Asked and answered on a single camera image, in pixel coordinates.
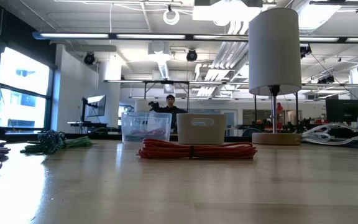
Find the person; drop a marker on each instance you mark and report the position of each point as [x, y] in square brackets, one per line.
[170, 109]

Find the computer monitor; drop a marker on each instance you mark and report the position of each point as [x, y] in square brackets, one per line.
[345, 110]
[96, 104]

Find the table lamp with white shade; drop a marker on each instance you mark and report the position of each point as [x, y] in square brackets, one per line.
[273, 49]

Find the overhead led light bar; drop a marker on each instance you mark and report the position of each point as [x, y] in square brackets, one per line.
[73, 35]

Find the clear plastic bin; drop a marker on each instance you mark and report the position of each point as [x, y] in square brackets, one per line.
[135, 123]

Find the white plastic bin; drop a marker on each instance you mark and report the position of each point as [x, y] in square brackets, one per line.
[197, 133]

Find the black aluminium table frame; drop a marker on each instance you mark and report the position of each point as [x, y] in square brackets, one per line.
[107, 136]

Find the black ceiling spotlight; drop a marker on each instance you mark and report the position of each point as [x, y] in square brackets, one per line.
[191, 55]
[89, 58]

